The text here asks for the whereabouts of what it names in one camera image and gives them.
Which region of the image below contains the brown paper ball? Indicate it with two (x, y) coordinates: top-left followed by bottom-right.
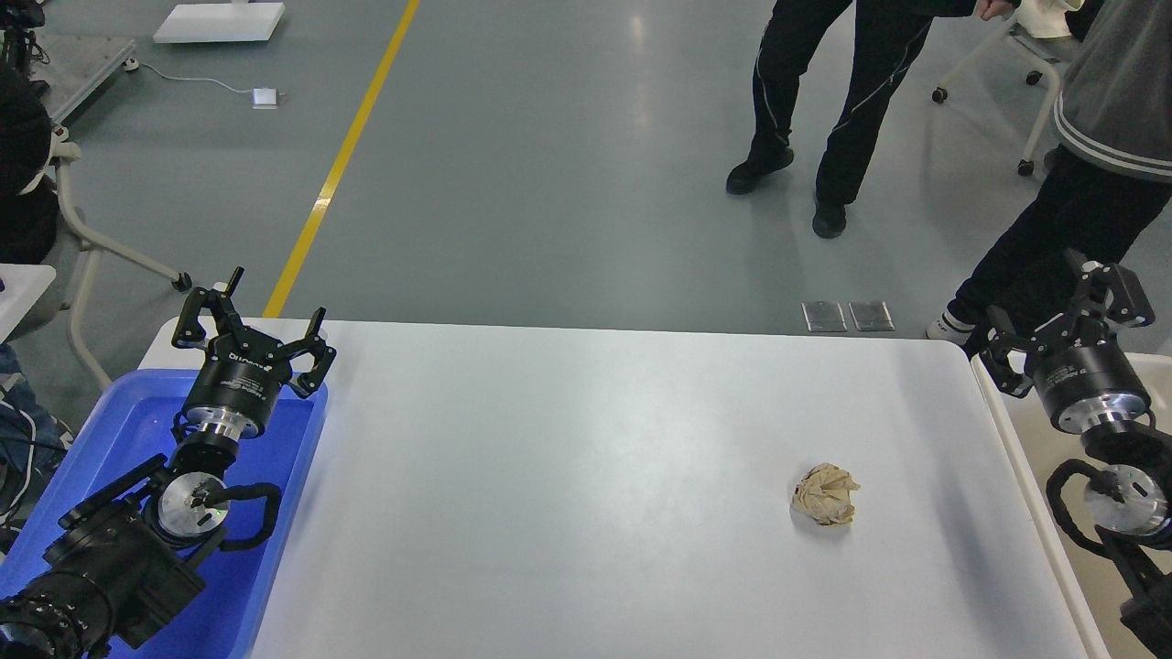
(790, 462), (861, 526)

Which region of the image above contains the white chair frame left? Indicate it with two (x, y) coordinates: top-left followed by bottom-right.
(48, 141), (192, 390)

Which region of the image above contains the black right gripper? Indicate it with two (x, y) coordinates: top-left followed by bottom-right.
(979, 249), (1156, 435)

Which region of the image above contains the white power adapter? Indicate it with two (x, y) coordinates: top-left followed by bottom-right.
(250, 88), (280, 110)

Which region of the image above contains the seated person in black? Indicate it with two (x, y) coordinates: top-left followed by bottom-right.
(1, 63), (59, 265)

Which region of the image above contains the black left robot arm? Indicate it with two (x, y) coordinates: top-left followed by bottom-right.
(4, 269), (336, 658)

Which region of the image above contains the left metal floor plate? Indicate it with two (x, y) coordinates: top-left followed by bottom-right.
(802, 300), (847, 333)

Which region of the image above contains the blue plastic bin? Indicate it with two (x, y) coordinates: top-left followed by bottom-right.
(0, 369), (329, 659)

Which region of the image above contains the white rolling chair right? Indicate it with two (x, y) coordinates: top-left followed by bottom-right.
(931, 0), (1091, 178)

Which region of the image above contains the grey metal platform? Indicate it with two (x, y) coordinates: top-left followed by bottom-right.
(32, 35), (137, 124)

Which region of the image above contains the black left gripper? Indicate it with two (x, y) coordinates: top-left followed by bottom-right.
(171, 267), (338, 439)

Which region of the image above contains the right metal floor plate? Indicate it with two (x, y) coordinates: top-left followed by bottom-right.
(847, 300), (895, 332)

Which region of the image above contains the metal floor plate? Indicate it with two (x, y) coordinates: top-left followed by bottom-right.
(802, 300), (847, 333)
(847, 300), (895, 332)

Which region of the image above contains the person in grey jacket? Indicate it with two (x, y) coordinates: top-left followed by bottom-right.
(926, 1), (1171, 353)

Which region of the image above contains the white flat board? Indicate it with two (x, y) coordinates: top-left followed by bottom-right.
(152, 1), (286, 43)

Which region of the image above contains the person in black tracksuit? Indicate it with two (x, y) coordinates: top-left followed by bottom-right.
(725, 0), (1017, 242)

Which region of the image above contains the white cable on floor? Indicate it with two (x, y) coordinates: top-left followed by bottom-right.
(125, 59), (255, 96)

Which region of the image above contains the beige plastic bin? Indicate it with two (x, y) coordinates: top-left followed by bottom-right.
(970, 351), (1172, 659)

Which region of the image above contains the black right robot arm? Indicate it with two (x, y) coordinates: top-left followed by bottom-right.
(979, 249), (1171, 658)

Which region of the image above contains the white side table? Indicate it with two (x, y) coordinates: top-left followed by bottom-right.
(0, 263), (56, 342)

